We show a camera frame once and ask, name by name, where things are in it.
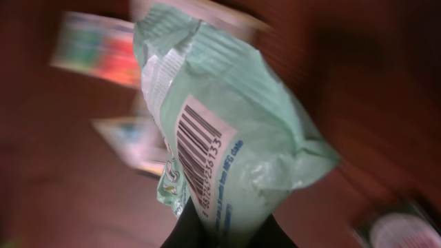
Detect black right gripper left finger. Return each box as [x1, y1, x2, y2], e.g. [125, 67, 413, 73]
[161, 198, 214, 248]

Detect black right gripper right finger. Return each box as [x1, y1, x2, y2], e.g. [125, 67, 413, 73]
[247, 214, 298, 248]

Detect mint green wipes pack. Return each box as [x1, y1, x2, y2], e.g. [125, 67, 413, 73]
[134, 3, 339, 247]

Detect teal tissue box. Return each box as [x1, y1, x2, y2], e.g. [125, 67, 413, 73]
[50, 11, 112, 76]

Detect cream snack bag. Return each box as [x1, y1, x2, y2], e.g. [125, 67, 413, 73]
[92, 0, 269, 177]

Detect orange small packet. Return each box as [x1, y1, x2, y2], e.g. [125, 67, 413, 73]
[96, 32, 141, 88]

